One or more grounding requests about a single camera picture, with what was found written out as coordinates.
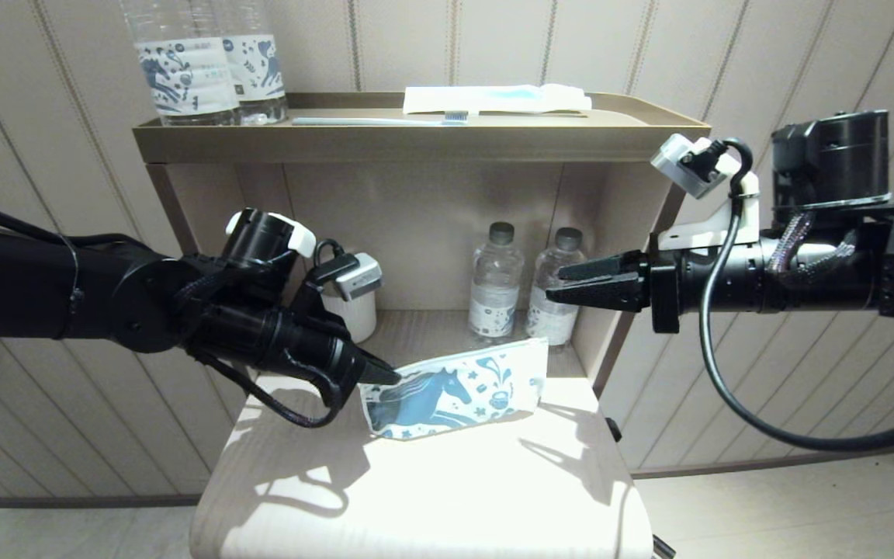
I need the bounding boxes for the white blue horse pouch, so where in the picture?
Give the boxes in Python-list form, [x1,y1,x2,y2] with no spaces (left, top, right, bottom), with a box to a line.
[359,337,549,441]

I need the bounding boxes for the small clear water bottle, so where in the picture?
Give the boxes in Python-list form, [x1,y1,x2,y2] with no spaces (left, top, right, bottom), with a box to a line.
[525,227,591,347]
[469,223,524,347]

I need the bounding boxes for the white ribbed ceramic mug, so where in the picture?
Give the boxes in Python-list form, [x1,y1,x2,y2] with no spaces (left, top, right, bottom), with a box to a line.
[323,291,377,344]

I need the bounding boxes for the beige wooden shelf cabinet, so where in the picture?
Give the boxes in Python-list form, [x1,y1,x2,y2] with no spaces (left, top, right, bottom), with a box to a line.
[146,161,698,389]

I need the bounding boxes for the white blue toothpaste packet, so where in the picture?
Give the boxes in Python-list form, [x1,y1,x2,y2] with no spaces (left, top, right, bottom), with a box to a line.
[404,85,592,117]

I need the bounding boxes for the pale blue toothbrush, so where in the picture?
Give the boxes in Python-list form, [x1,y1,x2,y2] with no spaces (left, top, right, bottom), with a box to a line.
[292,111,470,127]

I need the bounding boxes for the large clear water bottle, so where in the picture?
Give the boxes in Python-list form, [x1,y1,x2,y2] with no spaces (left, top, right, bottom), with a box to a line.
[120,0,242,127]
[218,0,289,127]

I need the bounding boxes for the black right camera cable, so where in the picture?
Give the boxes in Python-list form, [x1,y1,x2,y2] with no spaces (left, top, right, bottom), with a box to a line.
[680,137,894,453]

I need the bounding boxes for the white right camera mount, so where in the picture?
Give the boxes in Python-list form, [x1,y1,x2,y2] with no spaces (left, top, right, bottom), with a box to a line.
[657,151,762,252]

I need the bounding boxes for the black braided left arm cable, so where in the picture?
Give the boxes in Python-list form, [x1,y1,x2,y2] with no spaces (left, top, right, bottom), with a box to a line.
[191,349,351,429]

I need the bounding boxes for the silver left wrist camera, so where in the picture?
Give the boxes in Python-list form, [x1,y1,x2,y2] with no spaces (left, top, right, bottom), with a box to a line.
[307,252,384,302]

